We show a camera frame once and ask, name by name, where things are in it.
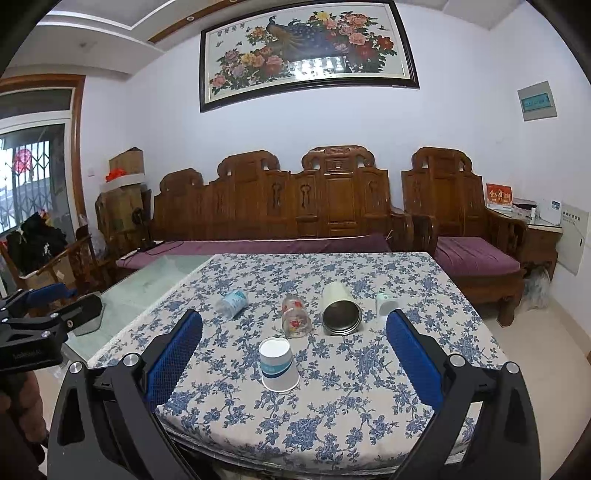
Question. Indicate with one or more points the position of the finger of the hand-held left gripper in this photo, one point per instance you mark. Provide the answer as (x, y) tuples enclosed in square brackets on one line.
[(48, 294), (69, 314)]

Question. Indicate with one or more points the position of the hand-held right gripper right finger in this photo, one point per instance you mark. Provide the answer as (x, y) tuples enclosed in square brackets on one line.
[(414, 362)]

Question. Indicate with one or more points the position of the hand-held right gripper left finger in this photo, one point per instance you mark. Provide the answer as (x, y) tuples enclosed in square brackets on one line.
[(174, 357)]

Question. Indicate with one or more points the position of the person's left forearm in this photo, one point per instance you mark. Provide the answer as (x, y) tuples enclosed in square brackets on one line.
[(21, 415)]

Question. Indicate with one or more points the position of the small white green cup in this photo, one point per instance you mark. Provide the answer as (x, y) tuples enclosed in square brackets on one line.
[(385, 303)]

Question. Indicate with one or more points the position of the cream steel tumbler cup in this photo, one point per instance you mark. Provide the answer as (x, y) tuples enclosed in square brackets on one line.
[(339, 310)]

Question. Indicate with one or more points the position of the white paper cup blue band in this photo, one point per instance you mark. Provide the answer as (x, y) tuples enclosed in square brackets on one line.
[(277, 364)]

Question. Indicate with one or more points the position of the clear glass cup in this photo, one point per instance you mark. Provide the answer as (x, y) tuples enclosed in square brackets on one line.
[(295, 316)]

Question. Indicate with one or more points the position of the wooden side chair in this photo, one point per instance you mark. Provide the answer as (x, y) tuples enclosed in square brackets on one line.
[(83, 265)]

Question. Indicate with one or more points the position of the pile of black clothes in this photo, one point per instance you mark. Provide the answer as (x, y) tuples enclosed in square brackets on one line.
[(39, 242)]

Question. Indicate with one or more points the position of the small clear plastic bottle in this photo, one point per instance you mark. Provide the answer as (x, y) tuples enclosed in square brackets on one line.
[(232, 303)]

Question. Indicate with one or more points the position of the blue floral tablecloth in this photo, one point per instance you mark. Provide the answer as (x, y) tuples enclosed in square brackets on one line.
[(323, 397)]

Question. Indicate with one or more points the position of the large brown carton stack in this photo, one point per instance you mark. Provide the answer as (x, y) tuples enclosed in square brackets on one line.
[(117, 207)]

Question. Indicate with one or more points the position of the window with metal grille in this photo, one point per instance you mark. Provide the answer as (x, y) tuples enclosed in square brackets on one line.
[(32, 180)]

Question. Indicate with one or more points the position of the black standing fan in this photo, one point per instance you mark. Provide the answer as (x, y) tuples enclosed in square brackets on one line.
[(140, 219)]

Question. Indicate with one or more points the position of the purple armchair cushion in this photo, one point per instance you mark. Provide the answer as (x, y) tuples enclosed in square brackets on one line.
[(475, 256)]

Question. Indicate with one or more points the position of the red cloth item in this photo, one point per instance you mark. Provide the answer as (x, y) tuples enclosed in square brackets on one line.
[(115, 175)]

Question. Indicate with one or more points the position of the long purple sofa cushion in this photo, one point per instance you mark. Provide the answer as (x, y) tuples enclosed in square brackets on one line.
[(258, 247)]

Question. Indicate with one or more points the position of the clear plastic bag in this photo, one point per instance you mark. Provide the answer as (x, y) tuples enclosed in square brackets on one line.
[(537, 288)]

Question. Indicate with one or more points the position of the brown cardboard box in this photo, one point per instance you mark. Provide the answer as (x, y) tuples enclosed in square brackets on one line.
[(127, 161)]

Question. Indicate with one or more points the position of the carved wooden armchair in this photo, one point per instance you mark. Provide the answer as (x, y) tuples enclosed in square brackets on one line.
[(443, 198)]

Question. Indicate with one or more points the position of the wooden side table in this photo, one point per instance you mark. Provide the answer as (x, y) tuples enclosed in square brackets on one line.
[(540, 244)]

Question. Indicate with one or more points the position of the red desk calendar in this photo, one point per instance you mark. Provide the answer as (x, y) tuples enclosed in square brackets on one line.
[(498, 196)]

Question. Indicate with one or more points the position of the black and white desk item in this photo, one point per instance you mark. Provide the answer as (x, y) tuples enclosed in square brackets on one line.
[(524, 205)]

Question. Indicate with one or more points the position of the carved wooden sofa bench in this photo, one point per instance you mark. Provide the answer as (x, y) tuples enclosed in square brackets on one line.
[(295, 203)]

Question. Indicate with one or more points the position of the white box device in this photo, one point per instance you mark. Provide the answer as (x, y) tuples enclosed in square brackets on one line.
[(555, 212)]

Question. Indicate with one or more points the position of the framed peacock flower painting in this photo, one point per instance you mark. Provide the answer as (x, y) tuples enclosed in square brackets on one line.
[(304, 46)]

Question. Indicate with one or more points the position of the white wall panel door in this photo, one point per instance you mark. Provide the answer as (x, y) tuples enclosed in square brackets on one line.
[(572, 240)]

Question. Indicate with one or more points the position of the grey wall electrical box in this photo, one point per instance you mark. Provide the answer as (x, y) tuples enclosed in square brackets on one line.
[(537, 101)]

